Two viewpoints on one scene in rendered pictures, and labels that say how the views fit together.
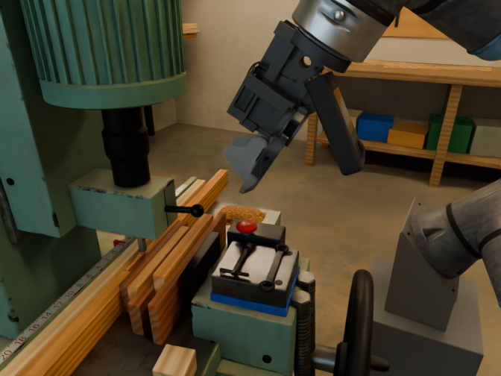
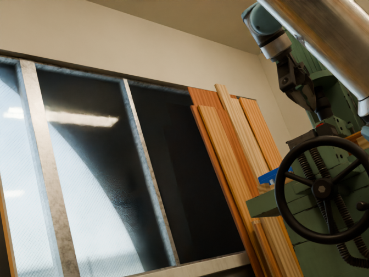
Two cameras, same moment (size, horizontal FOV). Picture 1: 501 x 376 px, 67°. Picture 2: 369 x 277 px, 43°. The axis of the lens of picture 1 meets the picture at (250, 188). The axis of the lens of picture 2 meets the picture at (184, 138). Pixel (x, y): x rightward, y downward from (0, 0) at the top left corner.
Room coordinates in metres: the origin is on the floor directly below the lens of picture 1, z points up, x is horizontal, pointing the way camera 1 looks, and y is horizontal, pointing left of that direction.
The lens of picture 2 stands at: (0.39, -1.45, 0.63)
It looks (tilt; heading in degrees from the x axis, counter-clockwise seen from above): 19 degrees up; 104
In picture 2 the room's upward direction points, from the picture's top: 18 degrees counter-clockwise
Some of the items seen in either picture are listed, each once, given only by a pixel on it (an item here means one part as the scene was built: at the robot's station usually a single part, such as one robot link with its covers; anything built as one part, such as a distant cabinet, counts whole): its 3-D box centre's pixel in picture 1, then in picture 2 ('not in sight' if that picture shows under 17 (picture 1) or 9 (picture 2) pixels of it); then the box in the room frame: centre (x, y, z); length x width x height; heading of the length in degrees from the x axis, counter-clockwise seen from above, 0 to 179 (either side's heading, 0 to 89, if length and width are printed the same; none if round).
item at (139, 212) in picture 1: (126, 205); (335, 132); (0.50, 0.19, 1.03); 0.14 x 0.07 x 0.09; 73
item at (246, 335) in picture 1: (254, 302); (320, 161); (0.42, -0.01, 0.91); 0.15 x 0.14 x 0.09; 163
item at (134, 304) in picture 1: (177, 265); not in sight; (0.49, 0.12, 0.93); 0.24 x 0.02 x 0.05; 163
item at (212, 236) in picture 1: (224, 277); not in sight; (0.43, 0.04, 0.95); 0.09 x 0.07 x 0.09; 163
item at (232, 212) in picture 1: (239, 213); not in sight; (0.68, 0.02, 0.91); 0.10 x 0.07 x 0.02; 73
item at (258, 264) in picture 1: (257, 259); (312, 138); (0.42, -0.01, 0.99); 0.13 x 0.11 x 0.06; 163
